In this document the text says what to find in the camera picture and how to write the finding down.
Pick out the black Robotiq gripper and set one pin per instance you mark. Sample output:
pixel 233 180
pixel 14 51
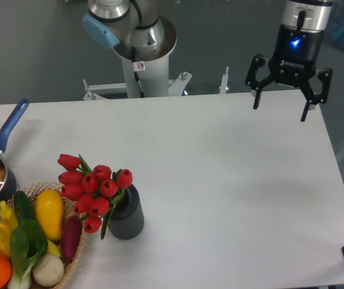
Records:
pixel 293 63

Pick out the red tulip bouquet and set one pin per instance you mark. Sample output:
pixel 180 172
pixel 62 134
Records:
pixel 98 192

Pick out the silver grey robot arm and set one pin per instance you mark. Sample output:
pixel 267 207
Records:
pixel 144 39

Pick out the dark grey ribbed vase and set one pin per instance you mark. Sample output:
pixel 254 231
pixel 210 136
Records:
pixel 127 219

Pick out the purple eggplant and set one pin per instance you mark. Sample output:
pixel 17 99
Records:
pixel 71 237

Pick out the yellow squash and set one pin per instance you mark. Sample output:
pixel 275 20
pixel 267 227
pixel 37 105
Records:
pixel 49 213

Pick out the yellow banana piece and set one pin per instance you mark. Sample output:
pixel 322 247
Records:
pixel 53 249

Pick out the dark green cucumber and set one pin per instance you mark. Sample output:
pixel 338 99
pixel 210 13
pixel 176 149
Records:
pixel 23 207

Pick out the woven wicker basket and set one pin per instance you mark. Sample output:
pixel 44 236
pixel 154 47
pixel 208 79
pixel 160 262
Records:
pixel 32 192

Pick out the beige round garlic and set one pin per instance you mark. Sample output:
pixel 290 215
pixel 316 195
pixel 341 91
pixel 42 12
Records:
pixel 49 270

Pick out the green bok choy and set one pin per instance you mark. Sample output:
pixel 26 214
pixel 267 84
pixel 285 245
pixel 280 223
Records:
pixel 27 244

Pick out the small yellow pepper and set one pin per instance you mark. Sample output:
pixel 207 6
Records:
pixel 8 215

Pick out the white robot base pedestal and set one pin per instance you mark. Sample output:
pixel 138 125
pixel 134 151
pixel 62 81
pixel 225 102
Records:
pixel 143 79

